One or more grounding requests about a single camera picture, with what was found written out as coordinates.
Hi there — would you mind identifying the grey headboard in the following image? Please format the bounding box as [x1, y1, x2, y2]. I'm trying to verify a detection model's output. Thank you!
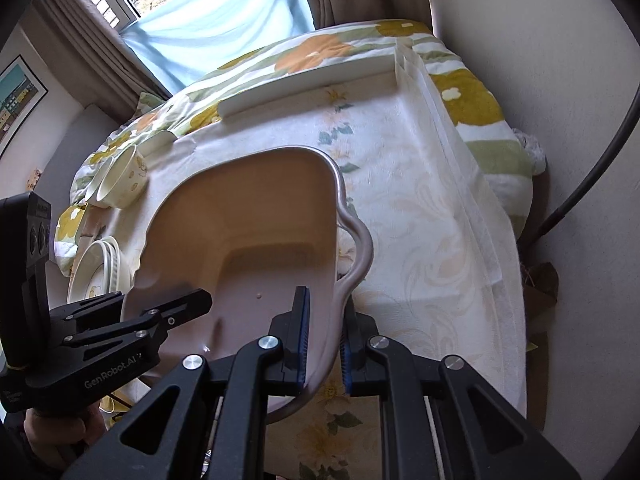
[44, 104, 127, 197]

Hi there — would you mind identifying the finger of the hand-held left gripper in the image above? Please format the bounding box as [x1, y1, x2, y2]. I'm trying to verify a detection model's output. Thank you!
[46, 292, 126, 332]
[59, 287, 214, 357]

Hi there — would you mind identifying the floral striped blanket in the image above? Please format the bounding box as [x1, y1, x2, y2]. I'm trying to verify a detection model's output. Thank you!
[55, 19, 547, 281]

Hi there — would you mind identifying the cream floral tablecloth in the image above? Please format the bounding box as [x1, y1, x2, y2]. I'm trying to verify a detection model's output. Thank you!
[135, 77, 532, 480]

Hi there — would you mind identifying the light blue cloth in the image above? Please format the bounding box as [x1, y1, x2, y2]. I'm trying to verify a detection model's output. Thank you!
[120, 0, 317, 97]

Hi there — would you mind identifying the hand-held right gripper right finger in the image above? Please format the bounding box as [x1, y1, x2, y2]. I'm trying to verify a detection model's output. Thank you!
[339, 299, 582, 480]

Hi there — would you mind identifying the person's left hand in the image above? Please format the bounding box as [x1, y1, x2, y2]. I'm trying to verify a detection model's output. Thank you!
[22, 399, 103, 468]

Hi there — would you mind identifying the framed wall poster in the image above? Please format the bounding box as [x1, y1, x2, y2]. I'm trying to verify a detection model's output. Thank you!
[0, 54, 49, 157]

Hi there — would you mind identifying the person's left forearm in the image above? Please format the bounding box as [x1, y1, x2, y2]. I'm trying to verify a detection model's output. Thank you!
[0, 407, 68, 480]

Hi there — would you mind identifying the yellow bear print plate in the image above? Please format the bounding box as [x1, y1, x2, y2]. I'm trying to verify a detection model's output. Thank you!
[67, 237, 134, 307]

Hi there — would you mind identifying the pink bowl with handles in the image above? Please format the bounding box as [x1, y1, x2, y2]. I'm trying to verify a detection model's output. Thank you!
[120, 146, 374, 418]

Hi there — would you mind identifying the green patterned pillow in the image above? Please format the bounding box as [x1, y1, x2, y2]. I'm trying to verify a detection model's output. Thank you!
[126, 91, 167, 122]

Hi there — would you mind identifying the cream bowl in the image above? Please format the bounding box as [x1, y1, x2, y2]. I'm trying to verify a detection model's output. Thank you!
[96, 144, 151, 209]

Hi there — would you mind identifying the black curved lamp stand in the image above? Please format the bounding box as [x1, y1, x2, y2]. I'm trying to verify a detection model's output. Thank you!
[519, 77, 640, 250]

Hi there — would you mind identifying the brown cardboard box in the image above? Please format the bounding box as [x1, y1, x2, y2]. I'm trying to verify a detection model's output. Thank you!
[521, 261, 559, 312]

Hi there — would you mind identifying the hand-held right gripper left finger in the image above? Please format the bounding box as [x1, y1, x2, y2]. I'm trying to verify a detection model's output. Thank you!
[60, 286, 311, 480]

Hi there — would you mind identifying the small white bowl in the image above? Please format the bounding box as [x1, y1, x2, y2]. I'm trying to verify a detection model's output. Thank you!
[84, 156, 117, 202]

